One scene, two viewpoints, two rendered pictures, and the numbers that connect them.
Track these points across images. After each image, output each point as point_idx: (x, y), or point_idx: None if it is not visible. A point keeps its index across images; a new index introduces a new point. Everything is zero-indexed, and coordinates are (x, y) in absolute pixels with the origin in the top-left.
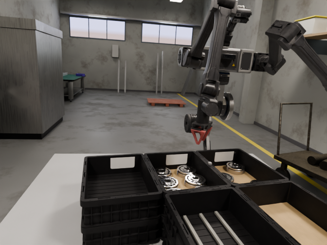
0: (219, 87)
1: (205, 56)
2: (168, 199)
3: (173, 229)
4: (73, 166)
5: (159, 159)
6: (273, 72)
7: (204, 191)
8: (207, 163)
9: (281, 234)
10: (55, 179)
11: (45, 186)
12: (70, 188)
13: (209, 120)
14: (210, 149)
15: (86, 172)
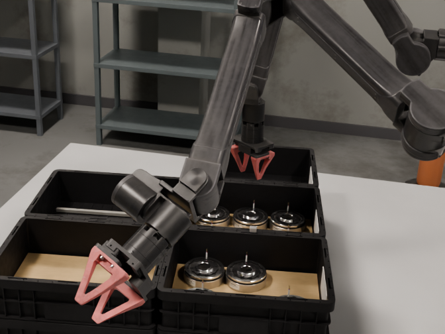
0: (249, 85)
1: (393, 42)
2: (172, 177)
3: None
4: (412, 205)
5: (314, 211)
6: (401, 144)
7: None
8: (258, 230)
9: (68, 216)
10: (364, 190)
11: (343, 185)
12: (334, 200)
13: (259, 146)
14: (328, 257)
15: (277, 156)
